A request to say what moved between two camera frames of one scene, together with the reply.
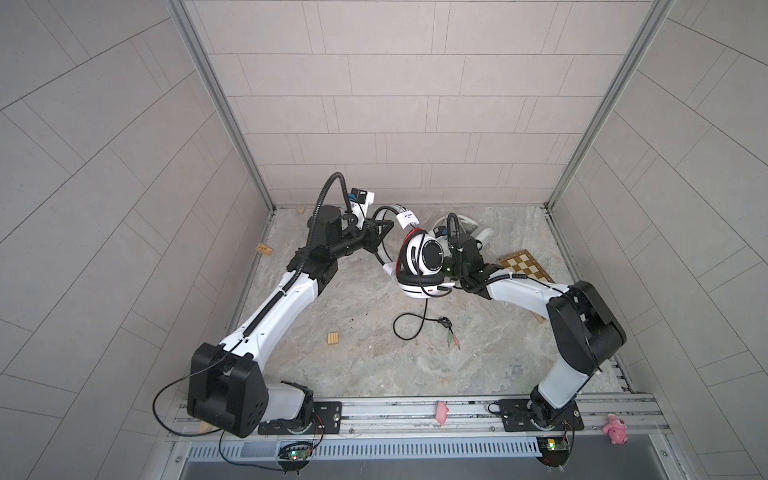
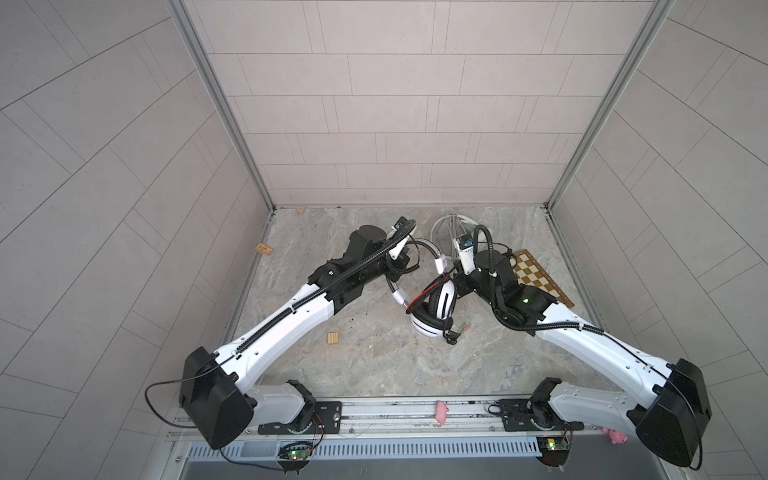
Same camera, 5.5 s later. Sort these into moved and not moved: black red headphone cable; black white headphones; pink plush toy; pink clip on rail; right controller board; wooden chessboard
Moved: black red headphone cable; black white headphones
Not moved: right controller board; pink clip on rail; pink plush toy; wooden chessboard
